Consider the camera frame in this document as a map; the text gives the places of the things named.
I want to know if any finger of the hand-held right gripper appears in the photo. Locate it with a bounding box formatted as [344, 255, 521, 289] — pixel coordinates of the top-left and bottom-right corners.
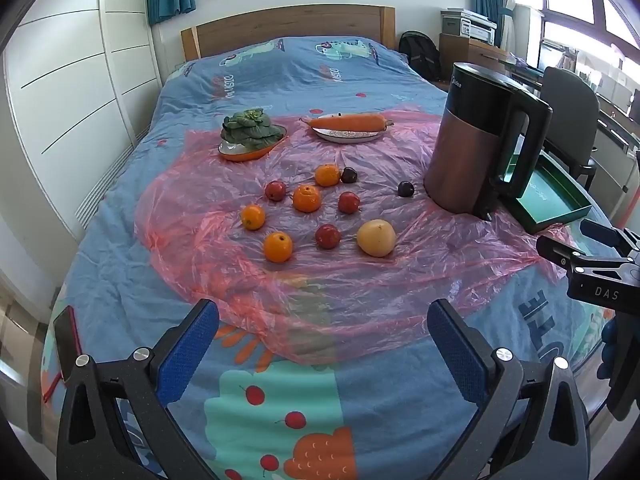
[580, 219, 640, 256]
[536, 235, 588, 273]

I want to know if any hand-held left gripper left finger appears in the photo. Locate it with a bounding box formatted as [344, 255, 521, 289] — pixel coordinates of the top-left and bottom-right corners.
[56, 299, 221, 480]

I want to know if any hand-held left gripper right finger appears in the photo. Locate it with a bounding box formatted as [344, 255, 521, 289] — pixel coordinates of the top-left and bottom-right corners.
[426, 298, 591, 480]

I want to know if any green tray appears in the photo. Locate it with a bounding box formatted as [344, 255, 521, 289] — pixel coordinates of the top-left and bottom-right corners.
[500, 150, 593, 235]

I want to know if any orange mandarin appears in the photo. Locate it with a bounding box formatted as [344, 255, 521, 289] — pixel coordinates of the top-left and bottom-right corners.
[314, 163, 342, 188]
[241, 204, 266, 231]
[292, 184, 322, 214]
[263, 232, 294, 264]

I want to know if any yellow round pear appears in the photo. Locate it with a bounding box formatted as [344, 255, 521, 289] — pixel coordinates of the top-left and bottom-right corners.
[356, 219, 397, 258]

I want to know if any person's right hand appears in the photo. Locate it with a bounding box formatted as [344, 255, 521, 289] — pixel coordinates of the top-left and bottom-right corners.
[596, 317, 621, 381]

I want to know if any pink plastic sheet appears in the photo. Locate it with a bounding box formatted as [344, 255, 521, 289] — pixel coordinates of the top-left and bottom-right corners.
[134, 105, 576, 366]

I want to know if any red cased smartphone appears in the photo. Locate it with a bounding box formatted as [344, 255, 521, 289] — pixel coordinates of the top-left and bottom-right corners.
[42, 306, 83, 403]

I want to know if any copper and black kettle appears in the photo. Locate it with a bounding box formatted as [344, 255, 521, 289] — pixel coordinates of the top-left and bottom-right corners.
[423, 62, 554, 221]

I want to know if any grey chair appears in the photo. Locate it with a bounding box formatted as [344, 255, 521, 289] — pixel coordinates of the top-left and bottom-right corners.
[541, 66, 599, 191]

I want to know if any orange oval plate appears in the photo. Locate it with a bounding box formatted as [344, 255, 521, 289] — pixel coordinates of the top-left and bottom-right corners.
[218, 125, 288, 162]

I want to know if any wooden drawer cabinet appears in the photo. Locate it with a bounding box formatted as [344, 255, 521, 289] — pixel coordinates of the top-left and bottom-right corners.
[439, 33, 511, 81]

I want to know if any green bok choy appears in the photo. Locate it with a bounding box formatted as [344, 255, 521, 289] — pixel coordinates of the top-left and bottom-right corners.
[221, 108, 283, 150]

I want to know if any white printer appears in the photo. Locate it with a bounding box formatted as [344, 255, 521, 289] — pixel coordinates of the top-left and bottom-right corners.
[441, 8, 498, 43]

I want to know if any white oval plate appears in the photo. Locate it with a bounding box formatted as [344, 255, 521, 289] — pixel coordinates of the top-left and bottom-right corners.
[311, 112, 388, 144]

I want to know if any black backpack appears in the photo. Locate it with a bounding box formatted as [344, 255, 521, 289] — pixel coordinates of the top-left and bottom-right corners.
[398, 30, 442, 81]

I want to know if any orange carrot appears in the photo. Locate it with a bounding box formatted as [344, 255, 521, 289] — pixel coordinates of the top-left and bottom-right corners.
[300, 114, 394, 132]

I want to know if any white wardrobe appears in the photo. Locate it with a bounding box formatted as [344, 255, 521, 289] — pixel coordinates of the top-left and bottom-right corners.
[2, 0, 163, 241]

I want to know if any wooden headboard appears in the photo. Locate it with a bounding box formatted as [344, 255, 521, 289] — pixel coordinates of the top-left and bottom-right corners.
[181, 6, 396, 61]

